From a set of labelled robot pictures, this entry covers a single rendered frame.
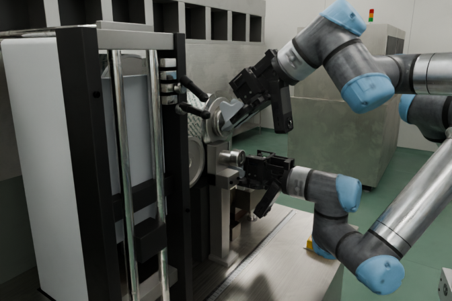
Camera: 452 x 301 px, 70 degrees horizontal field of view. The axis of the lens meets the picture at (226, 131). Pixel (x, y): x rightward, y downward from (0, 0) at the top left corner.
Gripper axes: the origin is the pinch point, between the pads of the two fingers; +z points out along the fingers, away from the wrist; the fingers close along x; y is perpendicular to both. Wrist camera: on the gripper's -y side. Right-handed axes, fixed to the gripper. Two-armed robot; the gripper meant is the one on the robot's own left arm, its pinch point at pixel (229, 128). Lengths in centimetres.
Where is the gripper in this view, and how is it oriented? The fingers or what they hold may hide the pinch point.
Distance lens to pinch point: 75.5
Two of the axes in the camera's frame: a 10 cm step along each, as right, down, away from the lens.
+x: -5.5, 2.0, -8.1
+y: -5.4, -8.3, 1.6
